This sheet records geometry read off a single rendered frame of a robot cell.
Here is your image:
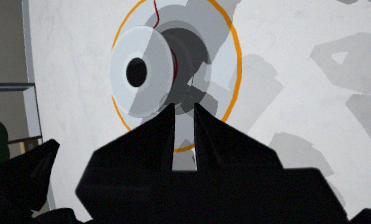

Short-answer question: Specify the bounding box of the orange painted ring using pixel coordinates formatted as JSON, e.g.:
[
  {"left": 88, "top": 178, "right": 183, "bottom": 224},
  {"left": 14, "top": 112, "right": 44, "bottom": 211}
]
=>
[{"left": 111, "top": 0, "right": 242, "bottom": 153}]

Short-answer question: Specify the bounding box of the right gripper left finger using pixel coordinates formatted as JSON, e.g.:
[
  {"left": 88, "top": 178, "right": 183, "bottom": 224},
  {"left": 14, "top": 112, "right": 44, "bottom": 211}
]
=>
[{"left": 84, "top": 103, "right": 175, "bottom": 171}]

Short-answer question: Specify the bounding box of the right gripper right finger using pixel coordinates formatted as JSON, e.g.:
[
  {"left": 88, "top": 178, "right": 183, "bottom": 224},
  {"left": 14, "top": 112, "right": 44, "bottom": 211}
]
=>
[{"left": 194, "top": 103, "right": 284, "bottom": 170}]

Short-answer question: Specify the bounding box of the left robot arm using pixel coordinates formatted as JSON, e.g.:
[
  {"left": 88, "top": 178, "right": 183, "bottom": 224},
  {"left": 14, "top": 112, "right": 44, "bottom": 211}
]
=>
[{"left": 35, "top": 208, "right": 96, "bottom": 224}]

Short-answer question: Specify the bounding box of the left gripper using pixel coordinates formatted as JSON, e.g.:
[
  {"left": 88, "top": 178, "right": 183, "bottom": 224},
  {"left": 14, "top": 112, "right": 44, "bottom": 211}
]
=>
[{"left": 0, "top": 139, "right": 60, "bottom": 224}]

